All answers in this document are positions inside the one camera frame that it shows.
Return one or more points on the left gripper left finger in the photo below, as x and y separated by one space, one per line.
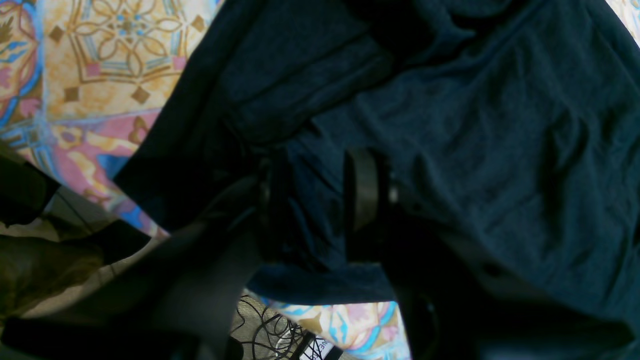
177 302

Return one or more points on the patterned tablecloth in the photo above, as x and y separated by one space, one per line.
82 83

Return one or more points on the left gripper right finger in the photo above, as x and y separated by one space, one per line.
456 301

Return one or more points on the black t-shirt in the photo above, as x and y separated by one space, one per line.
514 123

